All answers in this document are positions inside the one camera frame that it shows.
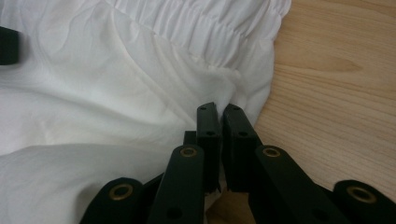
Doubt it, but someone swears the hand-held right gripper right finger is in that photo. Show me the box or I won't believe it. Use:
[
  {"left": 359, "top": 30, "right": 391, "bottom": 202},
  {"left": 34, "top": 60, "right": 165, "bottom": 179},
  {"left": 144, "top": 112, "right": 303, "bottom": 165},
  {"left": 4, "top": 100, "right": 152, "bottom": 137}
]
[{"left": 220, "top": 103, "right": 264, "bottom": 193}]

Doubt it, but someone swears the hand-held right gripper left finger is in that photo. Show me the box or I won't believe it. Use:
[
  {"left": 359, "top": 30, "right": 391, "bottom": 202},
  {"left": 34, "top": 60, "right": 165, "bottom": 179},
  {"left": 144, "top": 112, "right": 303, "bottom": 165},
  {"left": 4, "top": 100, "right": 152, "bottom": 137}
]
[{"left": 196, "top": 101, "right": 223, "bottom": 194}]

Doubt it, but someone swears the white pleated skirt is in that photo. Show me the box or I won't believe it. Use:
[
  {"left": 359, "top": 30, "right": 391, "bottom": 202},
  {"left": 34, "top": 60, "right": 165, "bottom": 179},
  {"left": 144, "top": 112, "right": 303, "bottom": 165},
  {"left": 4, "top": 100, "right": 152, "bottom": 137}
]
[{"left": 0, "top": 0, "right": 292, "bottom": 224}]

